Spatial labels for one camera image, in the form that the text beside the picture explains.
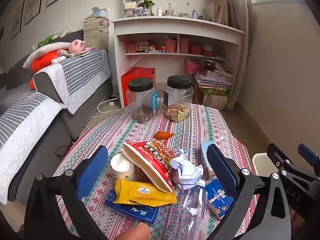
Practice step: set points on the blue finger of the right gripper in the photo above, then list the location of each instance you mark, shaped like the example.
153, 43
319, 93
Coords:
310, 157
277, 157

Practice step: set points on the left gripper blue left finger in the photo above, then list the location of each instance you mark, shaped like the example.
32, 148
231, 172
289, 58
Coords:
92, 168

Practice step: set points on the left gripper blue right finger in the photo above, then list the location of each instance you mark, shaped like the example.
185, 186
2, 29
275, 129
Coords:
225, 175

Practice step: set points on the light blue milk carton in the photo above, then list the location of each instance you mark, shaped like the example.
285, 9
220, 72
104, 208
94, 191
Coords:
208, 171

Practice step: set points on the blue snack box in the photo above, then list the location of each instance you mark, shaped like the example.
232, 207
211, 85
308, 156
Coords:
218, 201

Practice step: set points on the white paper cup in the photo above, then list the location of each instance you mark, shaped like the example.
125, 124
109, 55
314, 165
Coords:
123, 168

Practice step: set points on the white paper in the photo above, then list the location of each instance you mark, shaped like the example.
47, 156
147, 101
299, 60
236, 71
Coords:
184, 173

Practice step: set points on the yellow snack wrapper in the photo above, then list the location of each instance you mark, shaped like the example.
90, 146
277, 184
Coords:
139, 193

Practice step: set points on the clear plastic water bottle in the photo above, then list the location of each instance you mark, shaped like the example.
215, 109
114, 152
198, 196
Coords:
191, 211

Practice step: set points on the red instant noodle bowl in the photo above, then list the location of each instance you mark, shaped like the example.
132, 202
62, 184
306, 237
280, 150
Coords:
150, 162

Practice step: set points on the dark blue box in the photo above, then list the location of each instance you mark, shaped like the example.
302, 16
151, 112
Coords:
140, 213

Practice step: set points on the orange peel piece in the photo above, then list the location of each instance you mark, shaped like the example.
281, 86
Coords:
160, 135

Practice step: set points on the white trash bin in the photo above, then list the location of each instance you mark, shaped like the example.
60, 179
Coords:
263, 166

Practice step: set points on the person's left hand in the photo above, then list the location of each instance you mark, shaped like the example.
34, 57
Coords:
140, 231

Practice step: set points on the grey sofa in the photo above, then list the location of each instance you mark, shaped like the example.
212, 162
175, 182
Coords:
62, 130

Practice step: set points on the patterned tablecloth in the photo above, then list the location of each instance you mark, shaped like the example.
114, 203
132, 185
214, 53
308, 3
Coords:
203, 124

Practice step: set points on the striped seat cover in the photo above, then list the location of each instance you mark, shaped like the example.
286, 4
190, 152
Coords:
25, 116

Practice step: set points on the plastic jar with pistachios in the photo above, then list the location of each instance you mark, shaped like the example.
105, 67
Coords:
177, 98

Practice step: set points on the plastic jar with dark nuts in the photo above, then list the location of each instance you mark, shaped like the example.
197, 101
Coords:
142, 99

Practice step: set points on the pile of papers and folders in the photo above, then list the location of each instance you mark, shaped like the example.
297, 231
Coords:
214, 78

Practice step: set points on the striped quilted sofa cover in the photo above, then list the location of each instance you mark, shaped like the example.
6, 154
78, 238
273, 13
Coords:
75, 79

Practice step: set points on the pink plastic basket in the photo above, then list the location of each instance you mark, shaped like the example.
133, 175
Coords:
192, 67

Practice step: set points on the red gift box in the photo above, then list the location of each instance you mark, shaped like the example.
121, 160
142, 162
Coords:
134, 73

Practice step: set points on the orange red cushion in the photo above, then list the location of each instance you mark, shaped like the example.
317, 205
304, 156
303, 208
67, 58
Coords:
44, 61

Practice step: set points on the pink plush toy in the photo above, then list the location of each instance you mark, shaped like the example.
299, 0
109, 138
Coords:
76, 46

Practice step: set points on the pink cup on shelf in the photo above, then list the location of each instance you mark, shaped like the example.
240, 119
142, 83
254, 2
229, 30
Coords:
170, 46

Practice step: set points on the stack of books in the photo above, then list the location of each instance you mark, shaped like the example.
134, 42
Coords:
96, 32

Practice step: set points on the white shelf unit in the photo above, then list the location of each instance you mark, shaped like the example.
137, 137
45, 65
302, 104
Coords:
168, 37

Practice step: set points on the grey curtain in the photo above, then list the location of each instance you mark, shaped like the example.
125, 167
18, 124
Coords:
240, 15

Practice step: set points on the small potted plant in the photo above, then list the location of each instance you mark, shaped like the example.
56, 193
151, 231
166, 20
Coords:
147, 6

